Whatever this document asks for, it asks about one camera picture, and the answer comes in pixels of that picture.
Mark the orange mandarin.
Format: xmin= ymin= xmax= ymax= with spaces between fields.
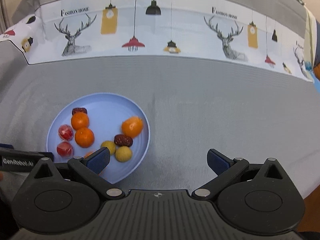
xmin=121 ymin=116 xmax=144 ymax=138
xmin=74 ymin=127 xmax=95 ymax=148
xmin=71 ymin=112 xmax=89 ymax=131

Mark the red fruit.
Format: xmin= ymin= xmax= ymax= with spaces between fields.
xmin=58 ymin=124 xmax=73 ymax=141
xmin=56 ymin=141 xmax=73 ymax=159

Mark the orange kumquat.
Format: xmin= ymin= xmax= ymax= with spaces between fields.
xmin=83 ymin=151 xmax=94 ymax=158

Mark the small yellow fruit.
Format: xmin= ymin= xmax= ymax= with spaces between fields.
xmin=100 ymin=140 xmax=117 ymax=155

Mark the yellow round fruit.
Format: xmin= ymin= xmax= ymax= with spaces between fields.
xmin=115 ymin=146 xmax=132 ymax=163

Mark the dark red jujube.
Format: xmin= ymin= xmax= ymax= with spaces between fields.
xmin=114 ymin=134 xmax=133 ymax=147
xmin=72 ymin=107 xmax=87 ymax=115

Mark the light blue plate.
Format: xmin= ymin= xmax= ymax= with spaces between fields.
xmin=46 ymin=93 xmax=150 ymax=184

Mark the grey deer-print sofa cover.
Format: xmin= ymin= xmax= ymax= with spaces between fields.
xmin=1 ymin=0 xmax=319 ymax=197

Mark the orange cushion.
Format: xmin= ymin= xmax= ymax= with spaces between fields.
xmin=313 ymin=63 xmax=320 ymax=81

